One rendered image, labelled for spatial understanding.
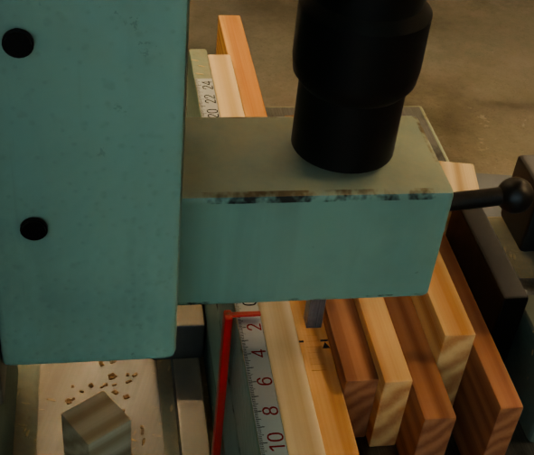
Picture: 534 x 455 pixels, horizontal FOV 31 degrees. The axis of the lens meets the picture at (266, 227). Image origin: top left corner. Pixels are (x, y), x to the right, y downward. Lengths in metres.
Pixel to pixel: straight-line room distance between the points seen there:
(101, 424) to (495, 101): 2.21
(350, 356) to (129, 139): 0.22
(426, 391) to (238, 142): 0.17
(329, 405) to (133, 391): 0.22
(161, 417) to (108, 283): 0.28
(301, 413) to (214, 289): 0.08
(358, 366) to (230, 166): 0.14
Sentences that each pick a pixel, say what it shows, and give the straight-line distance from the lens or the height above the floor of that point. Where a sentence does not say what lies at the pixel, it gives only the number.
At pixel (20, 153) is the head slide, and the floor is 1.12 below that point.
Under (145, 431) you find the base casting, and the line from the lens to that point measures 0.68.
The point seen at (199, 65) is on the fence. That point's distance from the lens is 0.77.
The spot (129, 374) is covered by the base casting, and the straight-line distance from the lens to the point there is 0.72.
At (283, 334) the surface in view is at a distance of 0.54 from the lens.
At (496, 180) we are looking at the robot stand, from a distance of 1.42.
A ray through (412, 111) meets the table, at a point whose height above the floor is 0.90.
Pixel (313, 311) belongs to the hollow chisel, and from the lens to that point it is 0.54.
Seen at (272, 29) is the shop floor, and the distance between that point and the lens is 2.92.
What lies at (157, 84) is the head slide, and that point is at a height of 1.15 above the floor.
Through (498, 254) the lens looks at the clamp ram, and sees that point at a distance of 0.55.
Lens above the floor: 1.33
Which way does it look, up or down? 39 degrees down
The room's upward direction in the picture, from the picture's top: 7 degrees clockwise
